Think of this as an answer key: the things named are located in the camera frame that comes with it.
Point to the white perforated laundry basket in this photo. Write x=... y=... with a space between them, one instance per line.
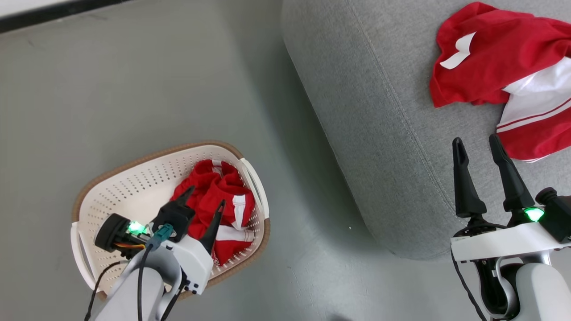
x=134 y=187

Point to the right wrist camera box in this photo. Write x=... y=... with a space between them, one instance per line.
x=560 y=214

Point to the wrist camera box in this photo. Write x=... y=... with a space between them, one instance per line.
x=176 y=218
x=560 y=214

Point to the red garment with white cuffs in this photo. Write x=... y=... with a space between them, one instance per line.
x=214 y=187

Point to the dark baseboard strip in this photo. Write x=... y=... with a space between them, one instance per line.
x=44 y=14

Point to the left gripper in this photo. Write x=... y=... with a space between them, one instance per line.
x=196 y=263

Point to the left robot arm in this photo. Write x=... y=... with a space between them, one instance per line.
x=129 y=294

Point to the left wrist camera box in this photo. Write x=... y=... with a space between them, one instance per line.
x=176 y=218

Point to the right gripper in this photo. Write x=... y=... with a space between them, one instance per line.
x=499 y=243

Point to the red white striped garment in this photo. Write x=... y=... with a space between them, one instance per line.
x=535 y=133

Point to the black cylindrical motor housing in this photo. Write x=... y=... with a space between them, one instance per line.
x=109 y=232

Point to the grey fabric sofa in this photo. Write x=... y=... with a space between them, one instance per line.
x=379 y=111

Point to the red shirt with white label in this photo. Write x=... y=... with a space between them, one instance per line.
x=490 y=67

